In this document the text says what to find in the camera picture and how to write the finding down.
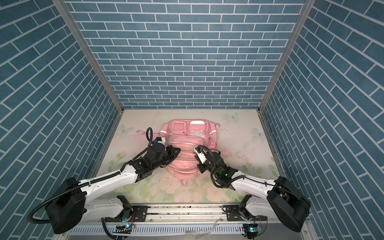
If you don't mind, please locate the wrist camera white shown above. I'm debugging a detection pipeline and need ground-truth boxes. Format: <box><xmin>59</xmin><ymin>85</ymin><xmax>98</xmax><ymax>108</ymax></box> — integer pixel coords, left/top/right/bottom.
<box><xmin>153</xmin><ymin>137</ymin><xmax>166</xmax><ymax>146</ymax></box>
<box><xmin>195</xmin><ymin>145</ymin><xmax>207</xmax><ymax>164</ymax></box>

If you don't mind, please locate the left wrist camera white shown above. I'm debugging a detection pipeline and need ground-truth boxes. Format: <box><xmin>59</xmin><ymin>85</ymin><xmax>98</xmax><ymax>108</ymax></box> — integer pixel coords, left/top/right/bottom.
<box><xmin>153</xmin><ymin>137</ymin><xmax>166</xmax><ymax>146</ymax></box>

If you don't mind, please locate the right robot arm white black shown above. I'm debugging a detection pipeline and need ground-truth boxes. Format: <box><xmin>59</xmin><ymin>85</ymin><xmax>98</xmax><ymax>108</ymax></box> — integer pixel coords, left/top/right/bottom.
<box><xmin>195</xmin><ymin>145</ymin><xmax>311</xmax><ymax>233</ymax></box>

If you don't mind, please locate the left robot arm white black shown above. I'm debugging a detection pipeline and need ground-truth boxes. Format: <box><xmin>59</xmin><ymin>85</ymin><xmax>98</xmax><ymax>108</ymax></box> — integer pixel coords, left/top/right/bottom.
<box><xmin>27</xmin><ymin>128</ymin><xmax>181</xmax><ymax>235</ymax></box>

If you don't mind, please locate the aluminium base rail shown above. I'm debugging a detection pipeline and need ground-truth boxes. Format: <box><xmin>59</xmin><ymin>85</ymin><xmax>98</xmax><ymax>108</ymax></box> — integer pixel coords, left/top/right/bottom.
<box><xmin>54</xmin><ymin>203</ymin><xmax>316</xmax><ymax>240</ymax></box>

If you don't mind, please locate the pink student backpack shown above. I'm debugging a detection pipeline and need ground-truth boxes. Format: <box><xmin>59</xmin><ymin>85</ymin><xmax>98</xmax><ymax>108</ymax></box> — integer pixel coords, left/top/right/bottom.
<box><xmin>137</xmin><ymin>119</ymin><xmax>231</xmax><ymax>186</ymax></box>

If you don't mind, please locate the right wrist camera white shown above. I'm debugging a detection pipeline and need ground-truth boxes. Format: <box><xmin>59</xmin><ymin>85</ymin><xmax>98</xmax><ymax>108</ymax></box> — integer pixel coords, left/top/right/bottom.
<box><xmin>195</xmin><ymin>145</ymin><xmax>207</xmax><ymax>164</ymax></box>

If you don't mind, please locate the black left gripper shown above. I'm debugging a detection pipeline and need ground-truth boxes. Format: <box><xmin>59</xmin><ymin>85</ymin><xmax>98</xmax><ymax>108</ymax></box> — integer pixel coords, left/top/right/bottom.
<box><xmin>151</xmin><ymin>145</ymin><xmax>182</xmax><ymax>171</ymax></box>

